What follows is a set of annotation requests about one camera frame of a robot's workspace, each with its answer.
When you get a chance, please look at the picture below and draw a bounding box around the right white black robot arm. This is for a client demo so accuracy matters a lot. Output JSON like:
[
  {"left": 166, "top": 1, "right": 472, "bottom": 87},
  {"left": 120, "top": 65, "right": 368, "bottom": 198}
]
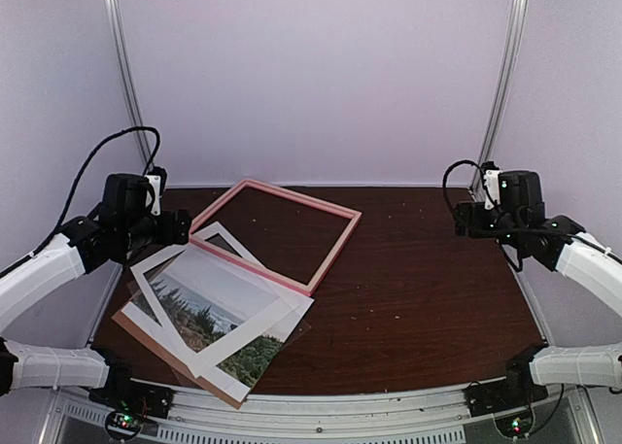
[{"left": 446, "top": 161, "right": 621, "bottom": 407}]

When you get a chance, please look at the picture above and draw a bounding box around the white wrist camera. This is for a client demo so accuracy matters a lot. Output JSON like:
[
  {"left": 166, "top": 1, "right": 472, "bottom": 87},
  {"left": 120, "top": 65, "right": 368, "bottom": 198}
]
[
  {"left": 481, "top": 161, "right": 501, "bottom": 210},
  {"left": 145, "top": 166, "right": 167, "bottom": 217}
]

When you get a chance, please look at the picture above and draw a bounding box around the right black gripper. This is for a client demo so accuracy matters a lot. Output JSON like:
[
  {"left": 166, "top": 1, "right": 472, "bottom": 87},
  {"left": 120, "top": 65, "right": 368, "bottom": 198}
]
[{"left": 453, "top": 201, "right": 524, "bottom": 250}]

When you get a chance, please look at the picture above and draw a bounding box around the left aluminium corner post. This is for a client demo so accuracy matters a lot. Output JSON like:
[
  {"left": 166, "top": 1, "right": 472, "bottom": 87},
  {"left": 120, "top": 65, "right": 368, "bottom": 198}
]
[{"left": 101, "top": 0, "right": 153, "bottom": 168}]

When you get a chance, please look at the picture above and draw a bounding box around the front aluminium rail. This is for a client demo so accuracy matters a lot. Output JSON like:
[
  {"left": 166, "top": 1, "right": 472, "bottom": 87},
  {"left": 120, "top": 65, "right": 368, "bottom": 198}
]
[{"left": 38, "top": 380, "right": 604, "bottom": 444}]

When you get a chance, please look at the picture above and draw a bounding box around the clear acrylic sheet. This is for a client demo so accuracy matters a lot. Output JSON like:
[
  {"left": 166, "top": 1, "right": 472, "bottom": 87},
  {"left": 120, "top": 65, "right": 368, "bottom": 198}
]
[{"left": 126, "top": 247, "right": 312, "bottom": 392}]

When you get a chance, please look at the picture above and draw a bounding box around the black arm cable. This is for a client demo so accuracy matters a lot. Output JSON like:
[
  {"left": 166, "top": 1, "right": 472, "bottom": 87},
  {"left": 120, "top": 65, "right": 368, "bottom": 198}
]
[
  {"left": 442, "top": 159, "right": 487, "bottom": 207},
  {"left": 33, "top": 127, "right": 162, "bottom": 256}
]

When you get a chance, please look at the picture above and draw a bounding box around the landscape photo print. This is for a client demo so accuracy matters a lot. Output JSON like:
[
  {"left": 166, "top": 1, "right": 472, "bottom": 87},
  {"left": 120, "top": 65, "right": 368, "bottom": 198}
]
[{"left": 120, "top": 249, "right": 288, "bottom": 402}]

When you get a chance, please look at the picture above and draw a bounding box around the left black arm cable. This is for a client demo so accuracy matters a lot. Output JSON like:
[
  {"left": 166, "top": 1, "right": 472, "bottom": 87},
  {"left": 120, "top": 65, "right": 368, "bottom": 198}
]
[{"left": 33, "top": 127, "right": 162, "bottom": 256}]

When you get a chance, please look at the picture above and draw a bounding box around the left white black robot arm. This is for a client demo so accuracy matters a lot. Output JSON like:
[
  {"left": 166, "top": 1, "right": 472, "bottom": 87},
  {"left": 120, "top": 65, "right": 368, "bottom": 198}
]
[{"left": 1, "top": 168, "right": 191, "bottom": 409}]

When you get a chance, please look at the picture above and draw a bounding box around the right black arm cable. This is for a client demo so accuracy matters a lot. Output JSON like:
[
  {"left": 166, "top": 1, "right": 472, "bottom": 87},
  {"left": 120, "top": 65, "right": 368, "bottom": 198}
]
[{"left": 442, "top": 159, "right": 487, "bottom": 207}]

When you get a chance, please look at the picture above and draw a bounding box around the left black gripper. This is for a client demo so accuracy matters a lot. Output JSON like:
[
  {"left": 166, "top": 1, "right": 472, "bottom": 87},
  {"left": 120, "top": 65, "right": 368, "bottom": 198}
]
[{"left": 120, "top": 207, "right": 191, "bottom": 254}]

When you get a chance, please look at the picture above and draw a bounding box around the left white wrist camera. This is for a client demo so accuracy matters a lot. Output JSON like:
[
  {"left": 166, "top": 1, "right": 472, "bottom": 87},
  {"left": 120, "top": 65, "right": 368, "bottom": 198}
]
[{"left": 145, "top": 166, "right": 167, "bottom": 217}]

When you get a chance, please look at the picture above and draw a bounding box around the aluminium corner post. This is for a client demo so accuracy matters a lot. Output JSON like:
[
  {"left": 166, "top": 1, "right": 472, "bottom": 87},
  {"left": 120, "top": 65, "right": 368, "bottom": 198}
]
[
  {"left": 101, "top": 0, "right": 153, "bottom": 168},
  {"left": 468, "top": 0, "right": 530, "bottom": 192}
]

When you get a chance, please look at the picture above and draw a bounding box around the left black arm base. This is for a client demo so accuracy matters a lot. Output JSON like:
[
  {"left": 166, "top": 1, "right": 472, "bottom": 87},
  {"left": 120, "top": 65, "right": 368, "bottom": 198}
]
[{"left": 88, "top": 349, "right": 174, "bottom": 419}]

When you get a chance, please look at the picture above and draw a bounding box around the brown backing board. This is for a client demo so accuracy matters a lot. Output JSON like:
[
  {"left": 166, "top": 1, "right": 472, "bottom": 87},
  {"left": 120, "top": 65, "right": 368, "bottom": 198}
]
[{"left": 113, "top": 310, "right": 244, "bottom": 409}]

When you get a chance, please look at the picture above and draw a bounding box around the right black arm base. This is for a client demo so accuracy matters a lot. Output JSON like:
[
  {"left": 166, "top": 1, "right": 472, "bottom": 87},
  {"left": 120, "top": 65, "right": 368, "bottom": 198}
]
[{"left": 464, "top": 345, "right": 548, "bottom": 417}]

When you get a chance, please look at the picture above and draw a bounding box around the right aluminium corner post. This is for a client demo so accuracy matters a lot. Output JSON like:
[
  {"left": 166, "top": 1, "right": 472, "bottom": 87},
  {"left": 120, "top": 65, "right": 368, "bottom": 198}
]
[{"left": 468, "top": 0, "right": 530, "bottom": 192}]

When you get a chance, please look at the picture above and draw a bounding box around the white photo mat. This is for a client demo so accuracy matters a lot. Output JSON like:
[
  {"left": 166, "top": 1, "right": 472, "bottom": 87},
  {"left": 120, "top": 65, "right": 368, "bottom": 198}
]
[{"left": 130, "top": 222, "right": 315, "bottom": 379}]

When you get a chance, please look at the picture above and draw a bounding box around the pink wooden picture frame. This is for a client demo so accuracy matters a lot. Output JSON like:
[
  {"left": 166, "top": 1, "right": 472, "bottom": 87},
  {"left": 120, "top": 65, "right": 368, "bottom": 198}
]
[{"left": 190, "top": 179, "right": 363, "bottom": 296}]

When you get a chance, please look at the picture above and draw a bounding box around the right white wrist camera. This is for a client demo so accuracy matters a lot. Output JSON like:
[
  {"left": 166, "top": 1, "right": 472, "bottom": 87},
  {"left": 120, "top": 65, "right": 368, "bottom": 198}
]
[{"left": 481, "top": 161, "right": 501, "bottom": 210}]

